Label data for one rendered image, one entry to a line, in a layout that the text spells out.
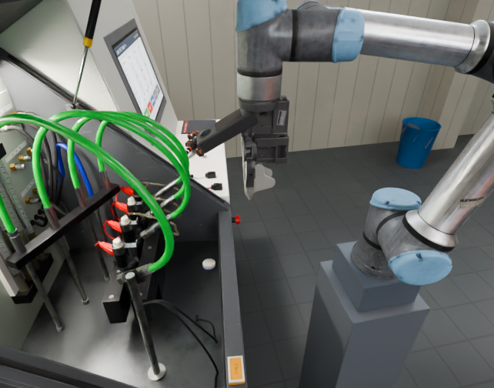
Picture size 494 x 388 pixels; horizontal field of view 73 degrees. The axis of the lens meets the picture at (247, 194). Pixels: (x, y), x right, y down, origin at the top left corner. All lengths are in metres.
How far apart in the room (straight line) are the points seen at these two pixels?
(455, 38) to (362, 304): 0.67
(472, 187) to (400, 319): 0.49
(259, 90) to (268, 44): 0.07
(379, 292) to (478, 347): 1.26
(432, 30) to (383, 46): 0.09
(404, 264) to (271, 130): 0.40
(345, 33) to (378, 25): 0.16
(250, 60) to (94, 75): 0.54
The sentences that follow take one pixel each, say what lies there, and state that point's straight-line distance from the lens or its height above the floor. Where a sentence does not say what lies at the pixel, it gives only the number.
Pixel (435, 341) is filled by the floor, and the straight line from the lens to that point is 2.14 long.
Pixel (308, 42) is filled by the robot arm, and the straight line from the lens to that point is 0.56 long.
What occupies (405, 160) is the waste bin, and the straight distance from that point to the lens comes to 3.61.
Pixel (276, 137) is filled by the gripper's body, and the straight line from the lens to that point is 0.60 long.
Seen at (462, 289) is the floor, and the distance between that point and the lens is 2.48.
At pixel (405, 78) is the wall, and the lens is 3.92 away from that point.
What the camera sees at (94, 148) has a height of 1.39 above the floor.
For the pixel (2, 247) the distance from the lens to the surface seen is 0.91.
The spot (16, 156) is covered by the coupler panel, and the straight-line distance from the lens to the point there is 1.03.
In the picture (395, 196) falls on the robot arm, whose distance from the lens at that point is 0.92.
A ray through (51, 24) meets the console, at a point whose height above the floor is 1.50.
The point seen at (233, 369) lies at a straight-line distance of 0.73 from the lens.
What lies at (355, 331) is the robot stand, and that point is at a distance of 1.06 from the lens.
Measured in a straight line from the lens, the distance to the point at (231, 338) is 0.78.
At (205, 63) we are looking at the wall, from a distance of 3.14.
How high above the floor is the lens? 1.60
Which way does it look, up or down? 34 degrees down
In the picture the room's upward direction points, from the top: straight up
